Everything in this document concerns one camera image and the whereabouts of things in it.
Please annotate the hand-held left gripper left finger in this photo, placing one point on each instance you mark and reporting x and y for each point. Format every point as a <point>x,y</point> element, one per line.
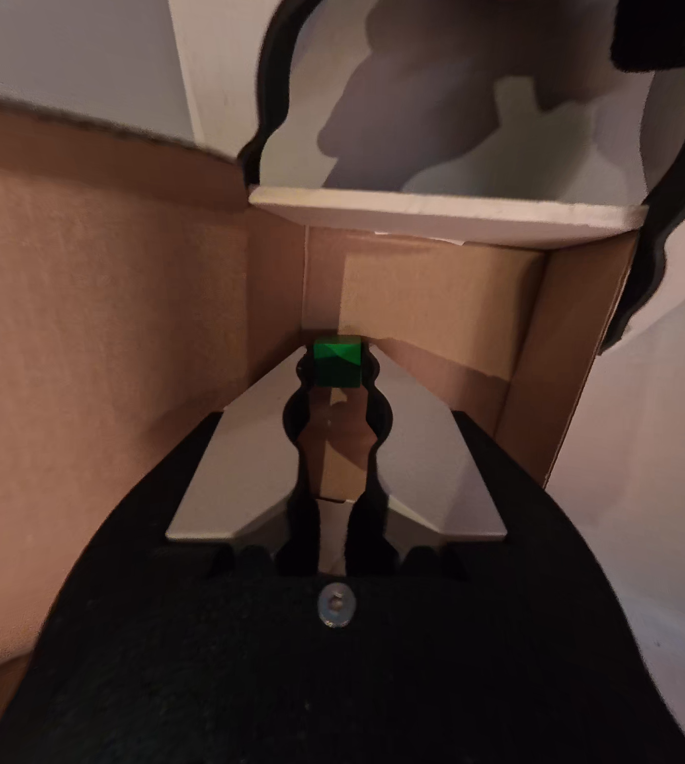
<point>229,477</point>

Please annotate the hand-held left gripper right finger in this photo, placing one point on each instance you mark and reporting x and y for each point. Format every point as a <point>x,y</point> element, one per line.
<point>444,477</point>

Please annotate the green cube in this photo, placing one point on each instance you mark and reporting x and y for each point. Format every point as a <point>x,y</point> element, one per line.
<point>336,364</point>

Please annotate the white cardboard mailer box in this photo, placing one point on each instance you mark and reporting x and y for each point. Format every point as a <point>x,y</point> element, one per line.
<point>109,298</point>

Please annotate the grey desk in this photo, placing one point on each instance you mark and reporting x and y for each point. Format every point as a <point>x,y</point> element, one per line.
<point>647,477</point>

